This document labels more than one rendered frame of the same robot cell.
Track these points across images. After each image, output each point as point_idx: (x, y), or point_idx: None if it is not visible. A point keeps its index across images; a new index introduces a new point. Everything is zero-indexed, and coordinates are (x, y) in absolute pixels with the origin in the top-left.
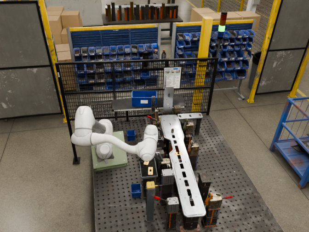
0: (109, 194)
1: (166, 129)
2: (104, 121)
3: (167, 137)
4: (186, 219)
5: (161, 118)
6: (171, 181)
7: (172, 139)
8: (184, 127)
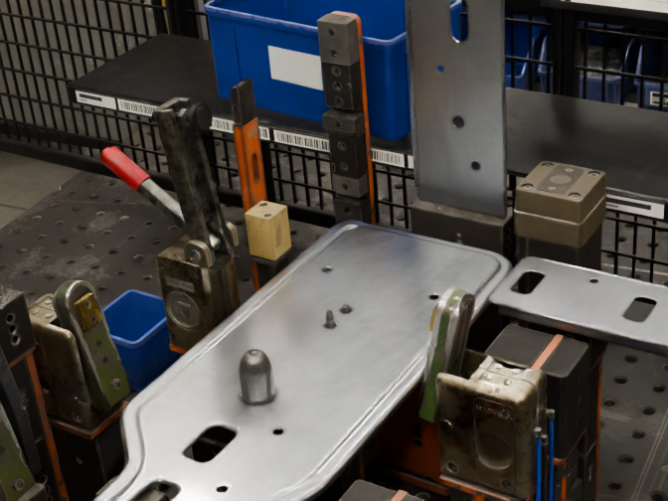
0: None
1: (237, 350)
2: None
3: (146, 425)
4: None
5: (320, 249)
6: None
7: (164, 463)
8: (419, 397)
